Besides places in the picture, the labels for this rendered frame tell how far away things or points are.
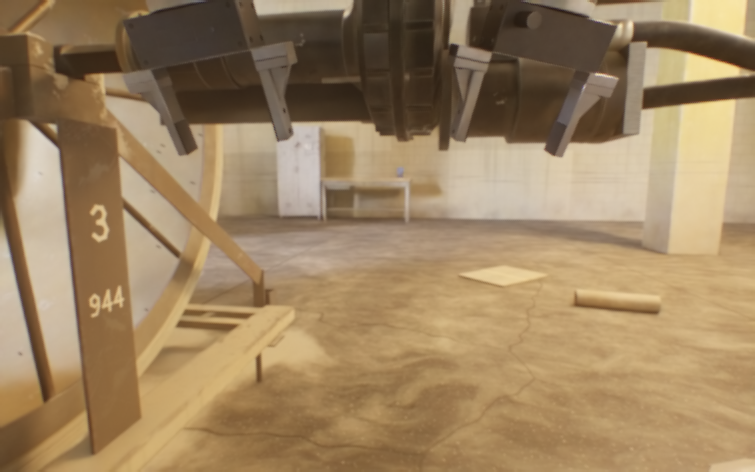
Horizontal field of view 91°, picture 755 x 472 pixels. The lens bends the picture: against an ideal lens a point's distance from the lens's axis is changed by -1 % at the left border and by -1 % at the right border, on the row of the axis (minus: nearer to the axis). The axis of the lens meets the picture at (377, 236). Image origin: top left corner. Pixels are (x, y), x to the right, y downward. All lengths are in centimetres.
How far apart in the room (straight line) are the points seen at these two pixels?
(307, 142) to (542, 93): 764
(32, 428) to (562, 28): 119
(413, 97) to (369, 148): 823
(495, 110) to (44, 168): 189
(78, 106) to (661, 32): 97
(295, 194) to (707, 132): 659
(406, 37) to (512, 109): 18
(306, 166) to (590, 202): 612
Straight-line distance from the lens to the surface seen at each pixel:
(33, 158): 218
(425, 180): 862
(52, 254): 191
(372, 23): 54
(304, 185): 811
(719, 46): 76
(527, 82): 59
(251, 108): 79
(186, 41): 49
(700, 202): 506
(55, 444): 121
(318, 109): 75
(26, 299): 109
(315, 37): 64
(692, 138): 501
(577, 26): 50
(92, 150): 87
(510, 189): 881
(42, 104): 87
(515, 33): 46
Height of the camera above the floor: 69
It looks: 7 degrees down
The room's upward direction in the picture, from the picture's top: straight up
